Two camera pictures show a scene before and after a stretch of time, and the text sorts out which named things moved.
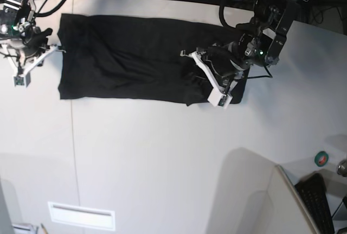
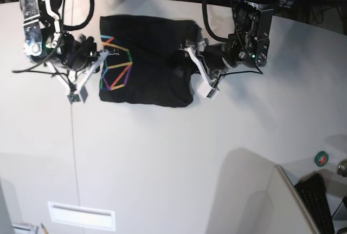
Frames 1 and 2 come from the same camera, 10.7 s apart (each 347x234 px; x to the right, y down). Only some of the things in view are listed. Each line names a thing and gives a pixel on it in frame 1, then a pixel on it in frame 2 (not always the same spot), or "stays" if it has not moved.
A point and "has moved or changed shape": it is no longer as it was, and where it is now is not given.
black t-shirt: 140,59 has moved or changed shape
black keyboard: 312,191 stays
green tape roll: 321,158 stays
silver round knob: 342,168 stays
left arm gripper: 35,43 to 77,54
